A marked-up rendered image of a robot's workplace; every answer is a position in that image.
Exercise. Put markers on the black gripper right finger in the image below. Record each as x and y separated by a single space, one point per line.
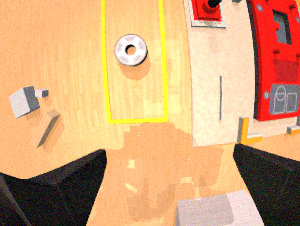
273 182

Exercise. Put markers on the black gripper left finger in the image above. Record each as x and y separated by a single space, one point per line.
60 197

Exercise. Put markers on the yellow rectangular outline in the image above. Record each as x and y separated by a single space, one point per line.
164 71

